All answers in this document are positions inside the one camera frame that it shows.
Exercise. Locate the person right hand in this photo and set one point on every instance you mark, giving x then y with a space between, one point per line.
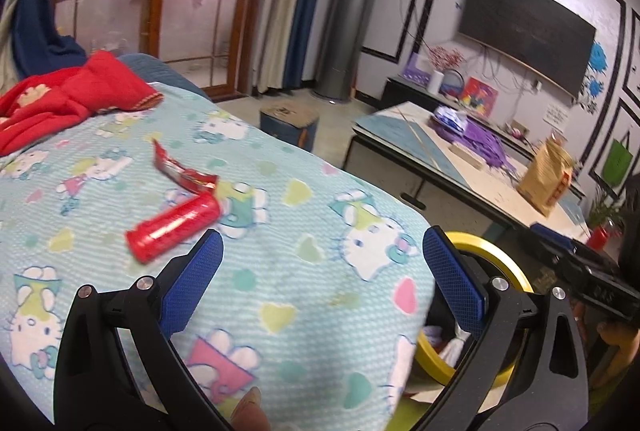
622 337

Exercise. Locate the red snack wrapper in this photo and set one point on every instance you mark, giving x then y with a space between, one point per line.
187 178

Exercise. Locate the red cylindrical candy can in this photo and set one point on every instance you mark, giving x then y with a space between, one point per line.
151 238

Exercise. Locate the red cup on table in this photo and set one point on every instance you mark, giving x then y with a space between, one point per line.
598 238

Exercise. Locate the green tote bag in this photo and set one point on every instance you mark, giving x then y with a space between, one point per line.
617 161

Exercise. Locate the silver standing air conditioner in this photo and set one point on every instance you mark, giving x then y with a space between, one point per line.
346 25

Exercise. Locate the black TV cabinet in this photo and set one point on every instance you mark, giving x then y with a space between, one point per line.
398 90

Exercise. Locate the black wall television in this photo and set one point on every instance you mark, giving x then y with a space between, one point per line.
542 35

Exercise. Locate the colourful picture frame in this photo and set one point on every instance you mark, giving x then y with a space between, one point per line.
478 97

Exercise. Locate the white vase red flowers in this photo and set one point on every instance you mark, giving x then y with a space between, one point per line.
441 60

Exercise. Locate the dark blue curtain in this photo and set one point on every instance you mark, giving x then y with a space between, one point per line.
30 43

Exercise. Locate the yellow rimmed trash bin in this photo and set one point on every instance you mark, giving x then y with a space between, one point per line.
477 247

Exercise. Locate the round blue ornament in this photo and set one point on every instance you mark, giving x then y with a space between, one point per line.
453 84

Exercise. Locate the white tissue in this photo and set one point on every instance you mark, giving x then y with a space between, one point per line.
452 351

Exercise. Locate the blue white tissue pack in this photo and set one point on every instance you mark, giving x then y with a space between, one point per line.
455 120

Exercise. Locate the white power strip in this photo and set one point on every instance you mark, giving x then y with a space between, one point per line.
468 155

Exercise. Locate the red floral blanket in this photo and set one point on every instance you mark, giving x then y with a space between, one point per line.
40 106

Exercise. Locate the brown paper bag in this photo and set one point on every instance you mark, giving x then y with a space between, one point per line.
548 177

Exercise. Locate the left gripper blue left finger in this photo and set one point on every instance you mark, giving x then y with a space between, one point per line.
184 280

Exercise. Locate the purple cloth bag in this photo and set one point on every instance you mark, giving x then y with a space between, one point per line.
479 140

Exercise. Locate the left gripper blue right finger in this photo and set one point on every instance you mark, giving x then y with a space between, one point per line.
465 295

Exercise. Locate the purple box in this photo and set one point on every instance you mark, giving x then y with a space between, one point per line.
418 69

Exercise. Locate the white blue coffee table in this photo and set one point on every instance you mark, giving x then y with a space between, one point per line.
403 135

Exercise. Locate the potted green plant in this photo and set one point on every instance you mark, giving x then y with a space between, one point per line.
603 208

